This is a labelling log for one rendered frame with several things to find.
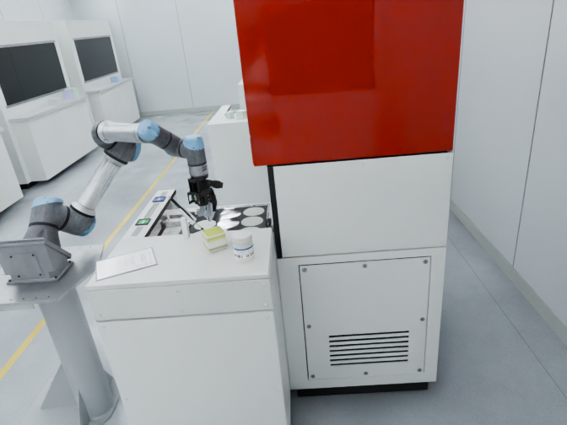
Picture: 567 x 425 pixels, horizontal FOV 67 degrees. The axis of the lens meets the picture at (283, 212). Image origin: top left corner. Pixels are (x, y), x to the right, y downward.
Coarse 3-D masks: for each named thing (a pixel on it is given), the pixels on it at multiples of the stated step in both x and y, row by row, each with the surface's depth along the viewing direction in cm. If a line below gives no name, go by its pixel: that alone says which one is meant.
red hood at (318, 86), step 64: (256, 0) 139; (320, 0) 139; (384, 0) 139; (448, 0) 139; (256, 64) 147; (320, 64) 147; (384, 64) 147; (448, 64) 147; (256, 128) 157; (320, 128) 156; (384, 128) 156; (448, 128) 156
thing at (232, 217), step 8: (224, 208) 211; (232, 208) 210; (240, 208) 210; (264, 208) 207; (216, 216) 204; (224, 216) 203; (232, 216) 202; (240, 216) 201; (248, 216) 201; (256, 216) 200; (264, 216) 199; (192, 224) 197; (216, 224) 195; (224, 224) 195; (232, 224) 194; (240, 224) 193; (264, 224) 191; (192, 232) 190
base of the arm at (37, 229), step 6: (36, 222) 180; (42, 222) 180; (30, 228) 179; (36, 228) 179; (42, 228) 179; (48, 228) 181; (54, 228) 183; (24, 234) 179; (30, 234) 176; (36, 234) 176; (42, 234) 178; (48, 234) 179; (54, 234) 181; (54, 240) 180; (60, 246) 183
